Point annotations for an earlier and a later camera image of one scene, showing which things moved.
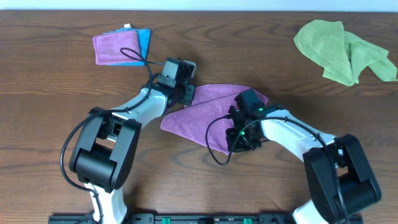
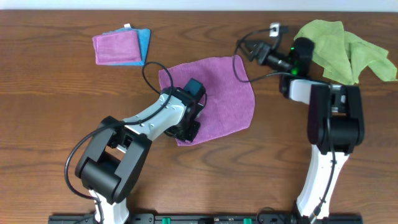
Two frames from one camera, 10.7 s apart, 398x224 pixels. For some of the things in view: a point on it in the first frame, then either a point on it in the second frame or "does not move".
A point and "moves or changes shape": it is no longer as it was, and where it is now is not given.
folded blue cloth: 143,35 does not move
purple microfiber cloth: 211,102 moves or changes shape
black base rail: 341,218 does not move
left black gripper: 188,94 → 185,133
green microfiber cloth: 342,55 does not move
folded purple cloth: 120,48 does not move
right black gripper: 237,140 → 258,51
